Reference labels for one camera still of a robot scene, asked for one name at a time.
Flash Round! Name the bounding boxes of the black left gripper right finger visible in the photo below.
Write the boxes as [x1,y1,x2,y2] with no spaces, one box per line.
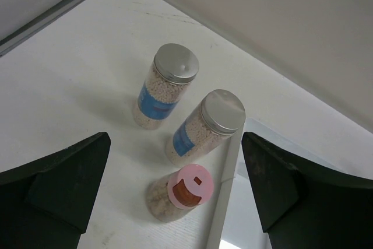
[241,132,372,248]

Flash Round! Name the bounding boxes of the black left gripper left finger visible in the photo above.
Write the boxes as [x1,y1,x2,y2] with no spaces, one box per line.
[1,132,111,248]

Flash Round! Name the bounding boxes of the silver-lid jar blue label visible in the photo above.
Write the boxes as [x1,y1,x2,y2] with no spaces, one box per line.
[166,89,246,167]
[132,43,199,130]

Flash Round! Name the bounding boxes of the aluminium table edge rail left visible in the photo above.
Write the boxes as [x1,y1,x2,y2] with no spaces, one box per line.
[0,0,123,57]

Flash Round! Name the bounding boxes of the white divided organizer tray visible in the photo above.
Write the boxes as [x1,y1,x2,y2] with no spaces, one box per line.
[206,118,341,248]

